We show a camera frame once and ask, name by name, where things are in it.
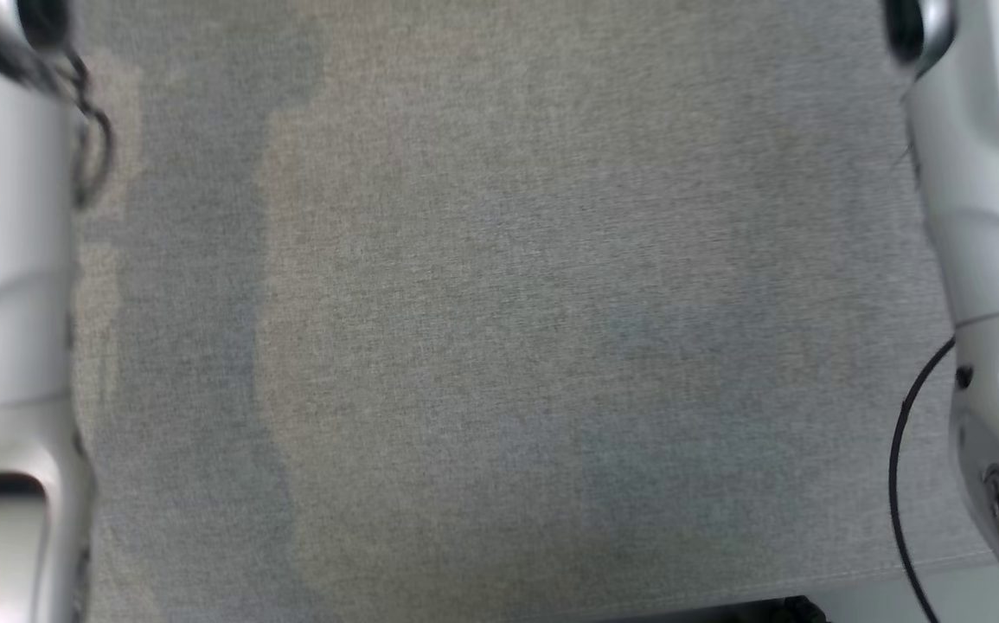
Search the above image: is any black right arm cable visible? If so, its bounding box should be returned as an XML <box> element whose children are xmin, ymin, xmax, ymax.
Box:
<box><xmin>888</xmin><ymin>337</ymin><xmax>957</xmax><ymax>623</ymax></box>

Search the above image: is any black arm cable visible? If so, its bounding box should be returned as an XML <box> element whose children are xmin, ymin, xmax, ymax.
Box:
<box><xmin>67</xmin><ymin>48</ymin><xmax>112</xmax><ymax>209</ymax></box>
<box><xmin>888</xmin><ymin>337</ymin><xmax>957</xmax><ymax>623</ymax></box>

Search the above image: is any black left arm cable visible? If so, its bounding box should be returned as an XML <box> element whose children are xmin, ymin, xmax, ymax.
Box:
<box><xmin>67</xmin><ymin>48</ymin><xmax>112</xmax><ymax>209</ymax></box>

